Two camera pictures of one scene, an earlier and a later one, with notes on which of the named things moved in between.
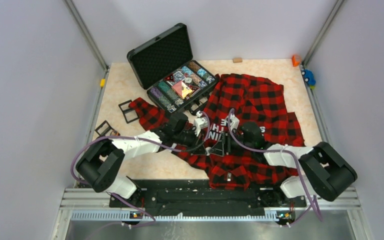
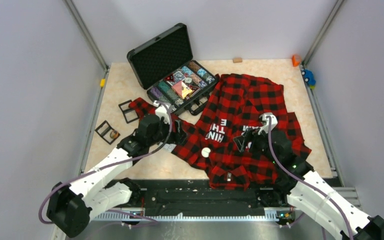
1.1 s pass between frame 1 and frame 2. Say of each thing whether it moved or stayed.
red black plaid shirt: stayed
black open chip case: stayed
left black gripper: moved
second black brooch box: stayed
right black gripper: moved
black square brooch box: stayed
